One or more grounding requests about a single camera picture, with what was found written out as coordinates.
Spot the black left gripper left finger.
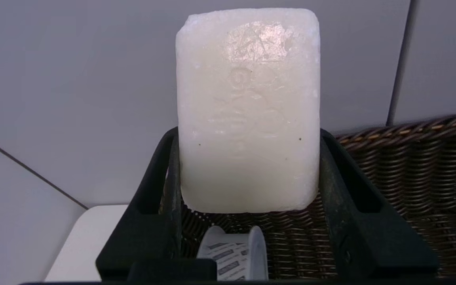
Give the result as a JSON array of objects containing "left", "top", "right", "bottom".
[{"left": 96, "top": 127, "right": 182, "bottom": 281}]

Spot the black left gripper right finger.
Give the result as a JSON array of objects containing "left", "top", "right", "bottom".
[{"left": 320, "top": 129, "right": 438, "bottom": 279}]

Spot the white tape roll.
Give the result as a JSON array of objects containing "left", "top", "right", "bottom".
[{"left": 196, "top": 225, "right": 269, "bottom": 281}]

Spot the white soap bar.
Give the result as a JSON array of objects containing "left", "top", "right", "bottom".
[{"left": 175, "top": 8, "right": 321, "bottom": 213}]

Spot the dark brown wicker basket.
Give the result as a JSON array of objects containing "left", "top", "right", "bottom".
[{"left": 180, "top": 112, "right": 456, "bottom": 281}]

